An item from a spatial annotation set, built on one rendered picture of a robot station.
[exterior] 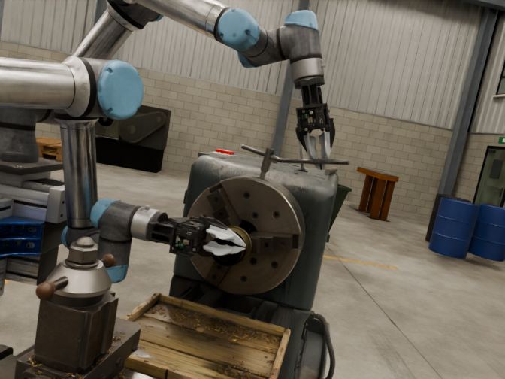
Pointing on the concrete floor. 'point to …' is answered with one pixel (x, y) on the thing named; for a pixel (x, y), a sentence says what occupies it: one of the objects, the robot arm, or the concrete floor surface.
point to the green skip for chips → (338, 204)
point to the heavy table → (376, 193)
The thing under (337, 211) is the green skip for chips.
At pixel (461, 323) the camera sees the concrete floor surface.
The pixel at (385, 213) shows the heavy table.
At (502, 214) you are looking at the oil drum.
